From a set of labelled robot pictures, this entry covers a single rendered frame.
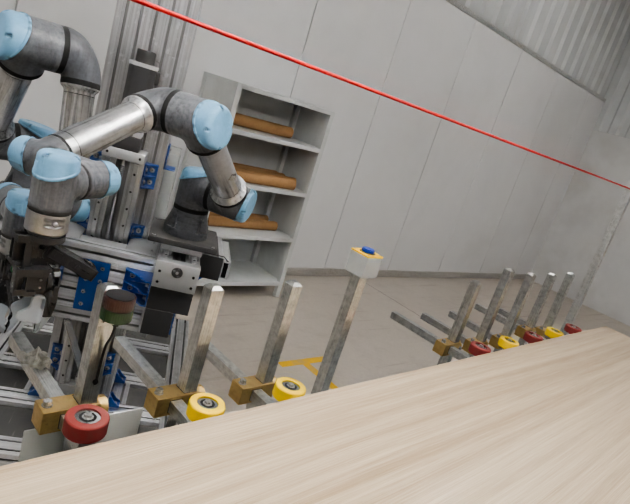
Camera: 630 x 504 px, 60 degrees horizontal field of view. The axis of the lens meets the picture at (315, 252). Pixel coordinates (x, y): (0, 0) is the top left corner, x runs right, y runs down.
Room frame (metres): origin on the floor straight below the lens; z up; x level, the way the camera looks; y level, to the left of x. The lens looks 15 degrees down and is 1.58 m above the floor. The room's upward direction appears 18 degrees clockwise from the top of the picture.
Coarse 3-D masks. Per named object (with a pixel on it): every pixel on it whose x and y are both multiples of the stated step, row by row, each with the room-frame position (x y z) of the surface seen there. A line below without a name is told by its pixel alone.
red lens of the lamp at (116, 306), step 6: (102, 300) 0.95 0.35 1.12; (108, 300) 0.93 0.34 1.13; (114, 300) 0.93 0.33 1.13; (108, 306) 0.93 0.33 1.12; (114, 306) 0.93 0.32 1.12; (120, 306) 0.93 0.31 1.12; (126, 306) 0.94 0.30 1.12; (132, 306) 0.95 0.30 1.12; (120, 312) 0.94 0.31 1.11; (126, 312) 0.94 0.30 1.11
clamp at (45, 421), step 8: (40, 400) 0.95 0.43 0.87; (56, 400) 0.96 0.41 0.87; (64, 400) 0.97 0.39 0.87; (72, 400) 0.98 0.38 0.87; (104, 400) 1.01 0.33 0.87; (40, 408) 0.92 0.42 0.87; (48, 408) 0.93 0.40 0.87; (56, 408) 0.94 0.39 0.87; (64, 408) 0.94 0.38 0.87; (104, 408) 1.00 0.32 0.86; (32, 416) 0.94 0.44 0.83; (40, 416) 0.92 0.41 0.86; (48, 416) 0.92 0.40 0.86; (56, 416) 0.93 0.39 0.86; (40, 424) 0.91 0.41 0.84; (48, 424) 0.92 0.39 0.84; (56, 424) 0.93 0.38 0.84; (40, 432) 0.91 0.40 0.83; (48, 432) 0.92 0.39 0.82
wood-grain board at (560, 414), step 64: (384, 384) 1.43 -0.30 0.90; (448, 384) 1.56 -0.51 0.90; (512, 384) 1.73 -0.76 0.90; (576, 384) 1.92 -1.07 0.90; (128, 448) 0.85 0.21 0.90; (192, 448) 0.91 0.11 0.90; (256, 448) 0.97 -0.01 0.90; (320, 448) 1.03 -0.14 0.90; (384, 448) 1.11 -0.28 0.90; (448, 448) 1.20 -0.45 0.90; (512, 448) 1.30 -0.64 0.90; (576, 448) 1.41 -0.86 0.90
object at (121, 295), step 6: (108, 294) 0.95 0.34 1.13; (114, 294) 0.95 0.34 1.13; (120, 294) 0.96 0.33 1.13; (126, 294) 0.97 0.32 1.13; (132, 294) 0.98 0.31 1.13; (120, 300) 0.94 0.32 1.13; (126, 300) 0.95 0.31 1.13; (132, 300) 0.96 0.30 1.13; (114, 312) 0.93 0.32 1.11; (102, 324) 0.97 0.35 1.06; (108, 324) 0.98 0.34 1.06; (114, 330) 0.96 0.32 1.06; (108, 342) 0.97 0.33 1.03; (102, 354) 0.98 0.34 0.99; (102, 360) 0.98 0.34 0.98; (96, 378) 0.98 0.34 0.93
